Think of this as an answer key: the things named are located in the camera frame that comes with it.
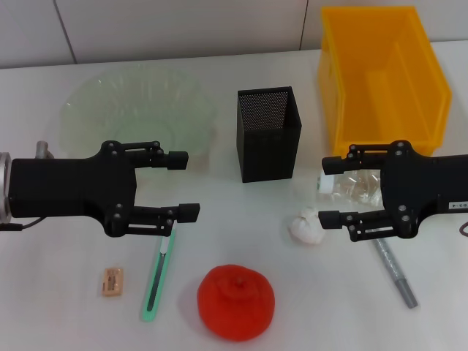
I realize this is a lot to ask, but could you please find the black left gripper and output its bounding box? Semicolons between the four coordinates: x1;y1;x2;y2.
7;140;189;238

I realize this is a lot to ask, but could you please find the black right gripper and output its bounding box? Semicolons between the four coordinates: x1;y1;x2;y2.
317;139;468;242

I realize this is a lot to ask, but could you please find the clear green-label water bottle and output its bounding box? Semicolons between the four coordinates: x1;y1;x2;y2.
314;170;385;205

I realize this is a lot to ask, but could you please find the white paper ball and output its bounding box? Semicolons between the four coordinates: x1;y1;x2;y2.
287;206;326;246

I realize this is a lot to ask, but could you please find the orange fruit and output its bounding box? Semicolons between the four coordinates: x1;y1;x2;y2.
197;263;276;333

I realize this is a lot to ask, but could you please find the clear glass fruit plate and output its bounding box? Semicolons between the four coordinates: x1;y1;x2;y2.
58;64;217;173

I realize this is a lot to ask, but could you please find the black mesh pen holder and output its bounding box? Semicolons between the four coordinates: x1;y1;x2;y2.
235;86;303;184

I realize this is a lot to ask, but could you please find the green utility knife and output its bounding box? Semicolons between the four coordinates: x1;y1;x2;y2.
140;221;177;322

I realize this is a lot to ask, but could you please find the small tan eraser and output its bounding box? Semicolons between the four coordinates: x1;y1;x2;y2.
101;267;124;298

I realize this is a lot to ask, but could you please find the grey marker pen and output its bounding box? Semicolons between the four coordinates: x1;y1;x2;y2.
372;237;419;309

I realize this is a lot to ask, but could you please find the yellow plastic bin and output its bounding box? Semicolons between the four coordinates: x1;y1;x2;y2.
316;5;453;155

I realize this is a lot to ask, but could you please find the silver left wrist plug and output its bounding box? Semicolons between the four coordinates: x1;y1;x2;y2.
35;141;56;160

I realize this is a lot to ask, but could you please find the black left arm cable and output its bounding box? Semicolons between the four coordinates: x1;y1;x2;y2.
0;218;45;231

